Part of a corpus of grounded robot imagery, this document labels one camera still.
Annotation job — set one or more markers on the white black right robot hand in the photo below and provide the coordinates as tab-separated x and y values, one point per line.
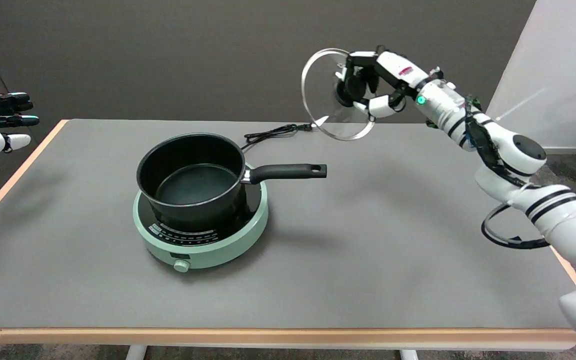
398	67

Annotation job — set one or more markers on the glass lid with black knob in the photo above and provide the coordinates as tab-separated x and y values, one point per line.
329	121

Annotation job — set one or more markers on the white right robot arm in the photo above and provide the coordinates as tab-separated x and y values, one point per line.
503	136

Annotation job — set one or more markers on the green round induction stove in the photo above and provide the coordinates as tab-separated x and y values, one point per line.
208	253

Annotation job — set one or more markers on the white partition panel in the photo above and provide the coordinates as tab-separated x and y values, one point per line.
568	50

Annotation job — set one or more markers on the white table leg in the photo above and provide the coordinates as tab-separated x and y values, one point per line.
409	355
135	353

